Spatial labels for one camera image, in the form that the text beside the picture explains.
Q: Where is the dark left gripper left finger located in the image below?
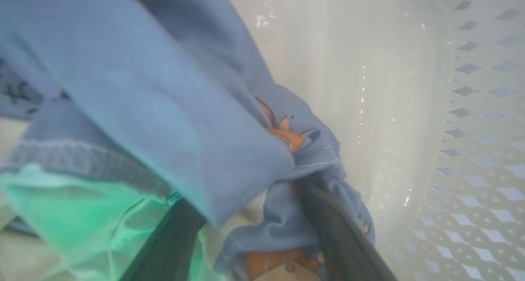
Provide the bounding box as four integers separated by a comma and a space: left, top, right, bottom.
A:
121, 198, 206, 281

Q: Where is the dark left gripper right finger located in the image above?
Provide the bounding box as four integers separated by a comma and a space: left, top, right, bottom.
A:
301, 178, 399, 281

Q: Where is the blue bear-print garment cream collar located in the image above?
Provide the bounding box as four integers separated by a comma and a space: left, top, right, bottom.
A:
0, 0, 376, 281

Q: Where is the cream laundry basket brown rim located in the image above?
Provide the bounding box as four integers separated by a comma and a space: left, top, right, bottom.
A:
221, 0, 525, 281

